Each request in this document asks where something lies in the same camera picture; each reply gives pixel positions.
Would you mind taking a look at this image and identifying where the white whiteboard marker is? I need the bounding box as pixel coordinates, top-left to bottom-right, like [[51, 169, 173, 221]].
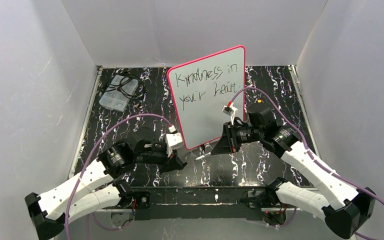
[[194, 152, 212, 161]]

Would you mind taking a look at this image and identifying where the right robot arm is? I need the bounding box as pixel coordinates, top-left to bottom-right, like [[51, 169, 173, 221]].
[[211, 103, 375, 239]]

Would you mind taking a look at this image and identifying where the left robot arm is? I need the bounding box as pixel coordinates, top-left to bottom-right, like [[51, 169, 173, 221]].
[[24, 134, 187, 240]]

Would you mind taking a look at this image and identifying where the metal whiteboard stand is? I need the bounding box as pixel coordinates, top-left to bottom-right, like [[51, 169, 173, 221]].
[[191, 139, 226, 154]]

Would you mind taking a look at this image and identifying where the pink framed whiteboard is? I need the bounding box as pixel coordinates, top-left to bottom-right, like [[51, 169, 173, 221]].
[[167, 45, 246, 150]]

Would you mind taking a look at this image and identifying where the clear plastic box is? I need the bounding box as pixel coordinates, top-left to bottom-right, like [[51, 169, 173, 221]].
[[99, 74, 139, 112]]

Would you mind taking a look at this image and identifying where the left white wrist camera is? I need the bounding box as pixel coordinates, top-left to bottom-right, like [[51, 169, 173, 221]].
[[165, 132, 184, 150]]

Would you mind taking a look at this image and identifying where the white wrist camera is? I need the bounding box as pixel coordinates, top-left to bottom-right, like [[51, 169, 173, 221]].
[[221, 101, 238, 125], [165, 132, 184, 150]]

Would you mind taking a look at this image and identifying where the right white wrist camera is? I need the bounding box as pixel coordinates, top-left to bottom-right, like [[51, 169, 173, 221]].
[[221, 101, 238, 125]]

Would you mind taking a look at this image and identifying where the aluminium front rail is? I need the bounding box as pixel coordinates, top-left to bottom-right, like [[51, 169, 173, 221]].
[[50, 187, 349, 213]]

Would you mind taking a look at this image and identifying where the black coiled cable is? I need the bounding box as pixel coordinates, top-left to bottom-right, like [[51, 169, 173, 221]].
[[105, 74, 147, 101]]

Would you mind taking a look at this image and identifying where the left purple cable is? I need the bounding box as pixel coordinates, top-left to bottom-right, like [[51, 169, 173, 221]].
[[64, 113, 180, 240]]

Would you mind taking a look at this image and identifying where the purple cable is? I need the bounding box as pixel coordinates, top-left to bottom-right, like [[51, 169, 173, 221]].
[[64, 113, 180, 240], [228, 86, 384, 240]]

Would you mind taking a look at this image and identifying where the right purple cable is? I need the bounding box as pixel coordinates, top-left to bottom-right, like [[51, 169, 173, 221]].
[[228, 86, 384, 240]]

